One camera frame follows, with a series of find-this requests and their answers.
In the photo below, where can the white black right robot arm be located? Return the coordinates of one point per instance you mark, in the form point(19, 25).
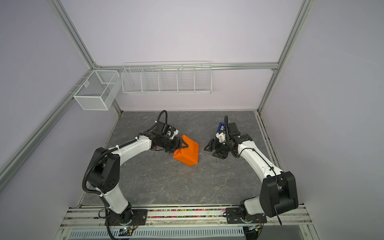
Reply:
point(278, 193)

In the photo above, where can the white wire wall shelf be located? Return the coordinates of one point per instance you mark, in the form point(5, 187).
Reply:
point(175, 77)

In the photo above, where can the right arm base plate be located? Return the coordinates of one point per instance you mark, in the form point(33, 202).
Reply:
point(238, 215)

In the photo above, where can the white mesh side basket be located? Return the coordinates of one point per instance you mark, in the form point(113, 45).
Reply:
point(99, 90)

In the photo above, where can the orange wrapping paper sheet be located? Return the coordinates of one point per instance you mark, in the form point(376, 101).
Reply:
point(190, 155)

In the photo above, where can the white vented cable duct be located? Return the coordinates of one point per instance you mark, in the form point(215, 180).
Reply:
point(158, 233)

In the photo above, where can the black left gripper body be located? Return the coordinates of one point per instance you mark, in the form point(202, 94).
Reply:
point(170, 144)

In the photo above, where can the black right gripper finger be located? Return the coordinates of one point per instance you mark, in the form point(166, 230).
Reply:
point(220, 155)
point(210, 146)

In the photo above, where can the aluminium front rail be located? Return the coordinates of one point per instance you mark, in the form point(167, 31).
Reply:
point(182, 216)

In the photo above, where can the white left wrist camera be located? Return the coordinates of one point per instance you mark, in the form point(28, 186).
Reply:
point(171, 132)

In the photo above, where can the blue tape dispenser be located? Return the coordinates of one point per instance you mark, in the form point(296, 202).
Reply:
point(221, 127)

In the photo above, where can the aluminium corner frame post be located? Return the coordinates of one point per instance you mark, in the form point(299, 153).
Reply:
point(68, 25)

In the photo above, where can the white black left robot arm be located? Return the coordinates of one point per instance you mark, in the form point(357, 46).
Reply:
point(102, 175)

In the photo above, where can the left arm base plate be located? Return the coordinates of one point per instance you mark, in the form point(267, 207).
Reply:
point(135, 217)

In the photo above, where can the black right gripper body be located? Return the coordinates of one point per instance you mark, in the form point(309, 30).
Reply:
point(222, 147)

